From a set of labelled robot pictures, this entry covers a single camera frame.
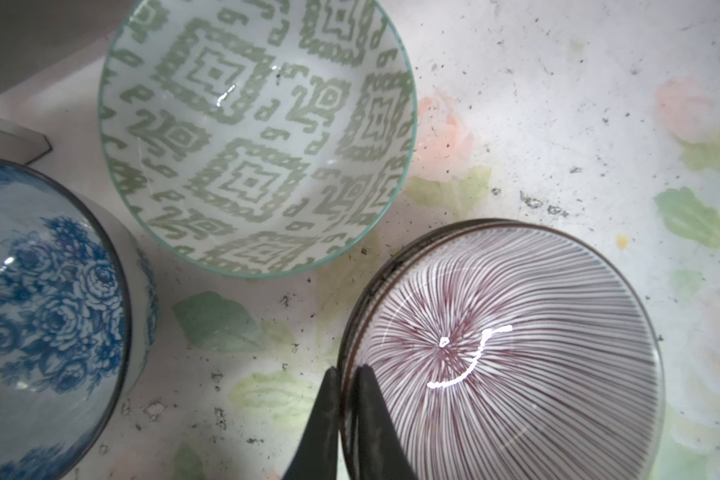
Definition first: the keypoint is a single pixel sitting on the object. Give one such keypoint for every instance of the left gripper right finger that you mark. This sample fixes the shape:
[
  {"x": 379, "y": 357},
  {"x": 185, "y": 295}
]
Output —
[{"x": 379, "y": 452}]

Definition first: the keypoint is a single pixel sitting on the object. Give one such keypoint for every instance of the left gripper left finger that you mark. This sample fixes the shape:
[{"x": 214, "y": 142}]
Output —
[{"x": 316, "y": 455}]

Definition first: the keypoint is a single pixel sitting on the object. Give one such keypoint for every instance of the pink ribbed glass bowl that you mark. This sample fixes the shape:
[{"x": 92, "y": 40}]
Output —
[{"x": 505, "y": 350}]

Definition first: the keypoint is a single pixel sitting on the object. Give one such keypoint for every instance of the blue rose pattern bowl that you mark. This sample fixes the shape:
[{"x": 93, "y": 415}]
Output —
[{"x": 78, "y": 312}]

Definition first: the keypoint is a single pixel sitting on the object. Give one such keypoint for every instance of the pale green geometric bowl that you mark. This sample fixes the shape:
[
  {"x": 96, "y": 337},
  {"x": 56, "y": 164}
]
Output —
[{"x": 257, "y": 139}]

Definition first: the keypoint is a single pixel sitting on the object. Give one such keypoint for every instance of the two-tier steel dish rack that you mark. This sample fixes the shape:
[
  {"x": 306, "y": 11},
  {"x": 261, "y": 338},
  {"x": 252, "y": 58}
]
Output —
[{"x": 35, "y": 35}]

